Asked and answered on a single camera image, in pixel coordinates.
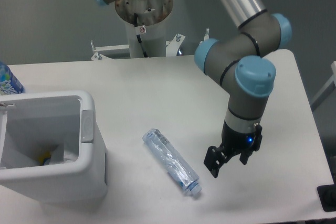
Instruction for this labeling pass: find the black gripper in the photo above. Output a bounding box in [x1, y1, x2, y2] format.
[204, 121, 263, 178]

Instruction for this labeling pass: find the clear plastic wrapper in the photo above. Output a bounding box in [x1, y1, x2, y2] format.
[44, 142, 79, 165]

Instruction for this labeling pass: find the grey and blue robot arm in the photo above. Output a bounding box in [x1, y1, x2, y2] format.
[96, 0, 292, 177]

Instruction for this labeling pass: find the white plastic trash can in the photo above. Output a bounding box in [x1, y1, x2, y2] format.
[1, 90, 108, 202]

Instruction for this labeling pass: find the crushed clear plastic bottle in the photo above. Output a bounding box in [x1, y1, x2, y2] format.
[142, 129, 202, 197]

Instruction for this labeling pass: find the black clamp at table edge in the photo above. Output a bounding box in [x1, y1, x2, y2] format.
[317, 184, 335, 212]

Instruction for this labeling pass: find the colourful snack package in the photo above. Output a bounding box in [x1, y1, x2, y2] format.
[38, 151, 52, 166]

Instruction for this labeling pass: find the blue labelled water bottle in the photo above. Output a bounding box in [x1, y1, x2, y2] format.
[1, 62, 25, 95]

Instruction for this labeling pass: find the white frame at right edge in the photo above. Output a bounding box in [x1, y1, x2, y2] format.
[310, 61, 335, 112]

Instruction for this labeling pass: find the white metal table frame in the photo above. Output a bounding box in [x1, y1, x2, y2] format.
[90, 28, 213, 61]

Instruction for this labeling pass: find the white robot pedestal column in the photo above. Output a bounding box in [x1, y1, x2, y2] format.
[115, 0, 173, 58]

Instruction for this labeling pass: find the black cable on pedestal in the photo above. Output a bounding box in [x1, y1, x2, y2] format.
[133, 13, 149, 58]

